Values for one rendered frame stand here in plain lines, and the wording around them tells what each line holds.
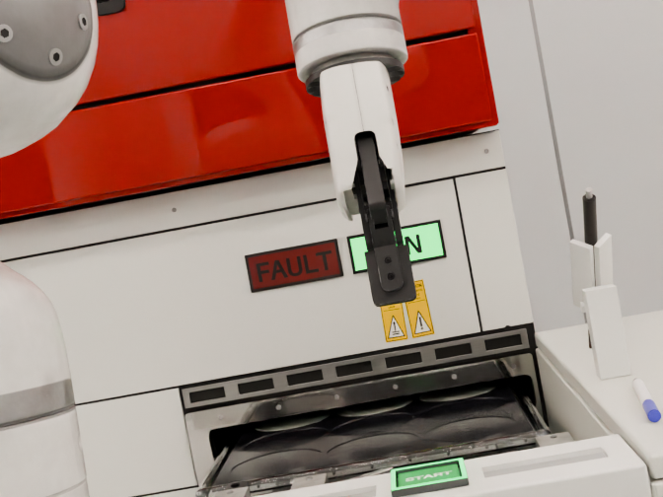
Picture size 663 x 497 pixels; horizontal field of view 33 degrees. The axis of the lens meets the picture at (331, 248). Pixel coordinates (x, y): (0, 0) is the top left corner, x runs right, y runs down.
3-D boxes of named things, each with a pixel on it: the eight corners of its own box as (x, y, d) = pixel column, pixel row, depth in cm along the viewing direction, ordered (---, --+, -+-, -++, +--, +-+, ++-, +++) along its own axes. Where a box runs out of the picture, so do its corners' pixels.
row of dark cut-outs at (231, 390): (185, 407, 143) (182, 389, 143) (529, 346, 140) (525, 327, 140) (184, 408, 143) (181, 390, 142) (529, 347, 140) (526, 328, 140)
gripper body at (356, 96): (310, 92, 90) (333, 228, 88) (295, 51, 80) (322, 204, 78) (403, 74, 90) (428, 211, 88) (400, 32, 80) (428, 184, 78)
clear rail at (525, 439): (197, 500, 119) (195, 487, 119) (552, 440, 117) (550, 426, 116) (195, 504, 117) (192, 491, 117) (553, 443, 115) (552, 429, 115)
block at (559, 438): (539, 463, 112) (534, 435, 111) (573, 459, 111) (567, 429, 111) (551, 486, 104) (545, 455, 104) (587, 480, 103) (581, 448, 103)
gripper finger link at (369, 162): (352, 111, 82) (364, 173, 85) (362, 175, 76) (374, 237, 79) (368, 108, 82) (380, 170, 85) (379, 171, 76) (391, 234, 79)
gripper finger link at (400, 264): (358, 217, 83) (374, 307, 82) (355, 209, 80) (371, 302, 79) (401, 209, 83) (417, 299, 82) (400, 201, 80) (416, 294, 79)
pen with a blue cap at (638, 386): (628, 375, 100) (646, 410, 86) (640, 373, 100) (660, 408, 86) (630, 386, 100) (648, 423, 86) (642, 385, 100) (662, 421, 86)
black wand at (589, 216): (598, 191, 100) (594, 183, 101) (582, 194, 101) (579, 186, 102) (604, 349, 113) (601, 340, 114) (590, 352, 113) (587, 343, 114)
